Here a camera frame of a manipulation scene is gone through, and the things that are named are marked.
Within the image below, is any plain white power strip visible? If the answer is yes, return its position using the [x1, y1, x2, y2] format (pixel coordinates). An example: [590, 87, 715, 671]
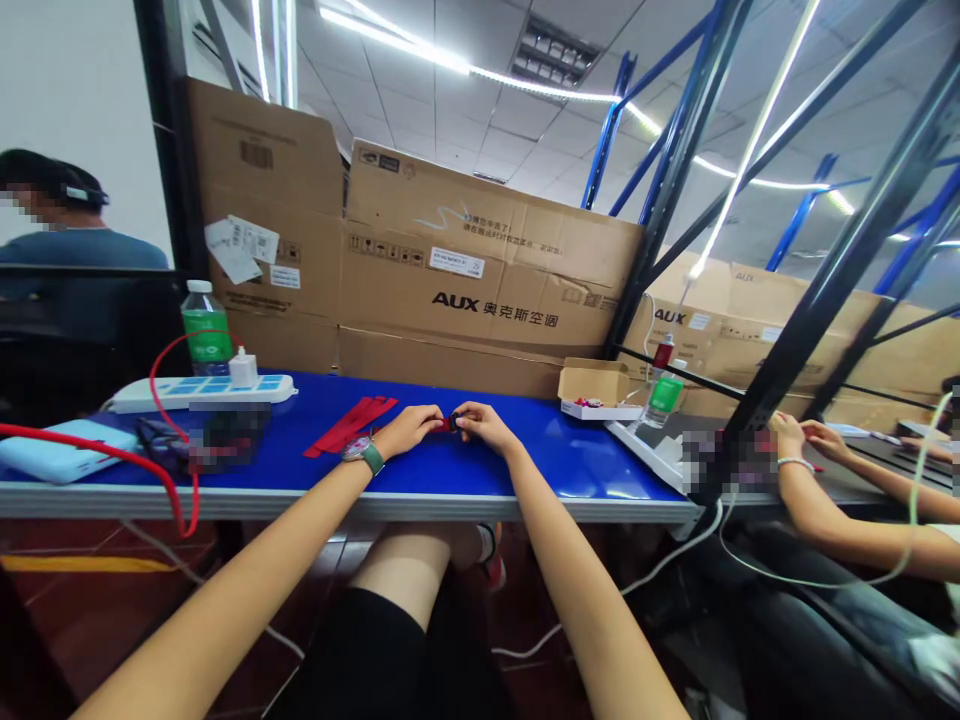
[605, 419, 688, 494]

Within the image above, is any flat brown cardboard box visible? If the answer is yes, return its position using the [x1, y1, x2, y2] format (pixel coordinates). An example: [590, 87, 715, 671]
[336, 324, 610, 401]

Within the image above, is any person's left hand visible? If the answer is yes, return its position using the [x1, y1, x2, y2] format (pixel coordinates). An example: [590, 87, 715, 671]
[372, 404, 448, 460]

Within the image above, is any dark fabric pouch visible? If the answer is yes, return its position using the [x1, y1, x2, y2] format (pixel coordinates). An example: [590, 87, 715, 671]
[134, 416, 198, 475]

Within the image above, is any black chair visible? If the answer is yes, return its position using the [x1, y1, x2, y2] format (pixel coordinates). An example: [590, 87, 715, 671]
[0, 262, 193, 426]

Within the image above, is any red cable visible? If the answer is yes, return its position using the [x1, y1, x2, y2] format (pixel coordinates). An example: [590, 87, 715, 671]
[0, 329, 247, 541]

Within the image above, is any white cable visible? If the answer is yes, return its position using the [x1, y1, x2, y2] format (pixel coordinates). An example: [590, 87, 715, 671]
[491, 487, 727, 661]

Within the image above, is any white and blue power strip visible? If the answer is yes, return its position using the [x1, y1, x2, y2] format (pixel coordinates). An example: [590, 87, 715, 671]
[107, 372, 300, 416]

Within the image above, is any ceiling air vent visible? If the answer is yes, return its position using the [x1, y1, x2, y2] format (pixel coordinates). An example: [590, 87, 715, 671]
[510, 13, 602, 88]

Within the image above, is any green bottle with white cap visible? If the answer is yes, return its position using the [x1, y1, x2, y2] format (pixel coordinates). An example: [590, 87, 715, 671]
[642, 359, 688, 431]

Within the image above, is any ceiling light strip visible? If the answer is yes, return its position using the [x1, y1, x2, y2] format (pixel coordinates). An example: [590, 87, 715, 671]
[247, 0, 960, 249]

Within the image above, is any green label water bottle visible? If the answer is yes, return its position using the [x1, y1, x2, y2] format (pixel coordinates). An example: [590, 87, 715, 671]
[179, 279, 231, 379]

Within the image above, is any cardboard box behind rack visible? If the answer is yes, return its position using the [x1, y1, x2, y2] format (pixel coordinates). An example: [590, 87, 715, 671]
[620, 251, 960, 433]

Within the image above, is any light blue power bank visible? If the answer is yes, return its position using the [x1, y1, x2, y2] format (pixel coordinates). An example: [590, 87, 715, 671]
[0, 419, 145, 486]

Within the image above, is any blue metal rack frame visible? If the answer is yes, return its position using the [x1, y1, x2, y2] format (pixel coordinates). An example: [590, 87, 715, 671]
[579, 0, 960, 301]

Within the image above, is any bundle of red strips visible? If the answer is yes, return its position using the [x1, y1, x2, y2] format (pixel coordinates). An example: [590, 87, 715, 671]
[302, 395, 400, 460]

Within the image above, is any black metal rack frame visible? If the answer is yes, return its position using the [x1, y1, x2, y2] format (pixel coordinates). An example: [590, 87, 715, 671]
[599, 0, 960, 498]

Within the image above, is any white charger plug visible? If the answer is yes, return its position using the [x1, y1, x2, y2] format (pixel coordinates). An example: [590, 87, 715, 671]
[228, 345, 259, 391]

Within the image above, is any wide printed cardboard box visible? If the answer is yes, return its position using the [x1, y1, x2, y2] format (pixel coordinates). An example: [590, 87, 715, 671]
[341, 137, 648, 363]

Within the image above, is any small open white box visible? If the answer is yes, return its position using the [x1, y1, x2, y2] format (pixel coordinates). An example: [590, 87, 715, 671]
[556, 356, 647, 422]

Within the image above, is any pale green cable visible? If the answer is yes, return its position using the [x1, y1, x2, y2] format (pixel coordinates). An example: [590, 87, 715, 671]
[718, 389, 957, 594]

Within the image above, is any person's right hand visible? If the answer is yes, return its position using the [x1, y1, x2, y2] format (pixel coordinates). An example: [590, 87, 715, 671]
[452, 401, 525, 456]

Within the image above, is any tall brown cardboard box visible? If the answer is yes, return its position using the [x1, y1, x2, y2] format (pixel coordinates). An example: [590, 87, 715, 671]
[184, 76, 352, 376]

